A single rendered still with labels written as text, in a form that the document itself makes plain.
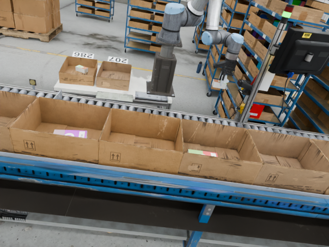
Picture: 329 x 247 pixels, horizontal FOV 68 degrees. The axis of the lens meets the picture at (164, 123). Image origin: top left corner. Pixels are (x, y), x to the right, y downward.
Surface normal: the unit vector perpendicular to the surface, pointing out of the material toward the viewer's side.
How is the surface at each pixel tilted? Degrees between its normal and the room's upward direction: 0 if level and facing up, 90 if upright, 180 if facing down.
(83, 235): 0
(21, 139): 90
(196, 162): 90
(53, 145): 91
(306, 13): 92
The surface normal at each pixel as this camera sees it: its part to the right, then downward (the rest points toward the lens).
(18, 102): -0.02, 0.55
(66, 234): 0.17, -0.81
